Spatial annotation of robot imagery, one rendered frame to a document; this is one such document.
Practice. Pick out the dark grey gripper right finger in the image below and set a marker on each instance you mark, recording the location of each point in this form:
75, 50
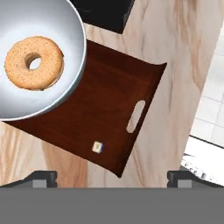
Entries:
180, 178

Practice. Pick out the white bowl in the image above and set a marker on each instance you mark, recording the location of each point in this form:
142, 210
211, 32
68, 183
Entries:
58, 29

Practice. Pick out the tan donut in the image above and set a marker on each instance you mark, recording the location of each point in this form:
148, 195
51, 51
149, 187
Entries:
46, 58

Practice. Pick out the white appliance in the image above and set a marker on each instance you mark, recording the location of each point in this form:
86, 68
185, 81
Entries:
204, 159

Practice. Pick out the black hob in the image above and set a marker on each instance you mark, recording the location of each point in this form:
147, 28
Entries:
108, 13

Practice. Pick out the small white cube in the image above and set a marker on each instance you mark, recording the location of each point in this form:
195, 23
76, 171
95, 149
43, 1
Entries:
97, 147

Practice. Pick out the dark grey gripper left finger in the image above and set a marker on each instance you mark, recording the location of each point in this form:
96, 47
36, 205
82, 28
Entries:
43, 178

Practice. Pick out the dark brown wooden tray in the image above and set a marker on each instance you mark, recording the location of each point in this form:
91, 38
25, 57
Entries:
108, 96

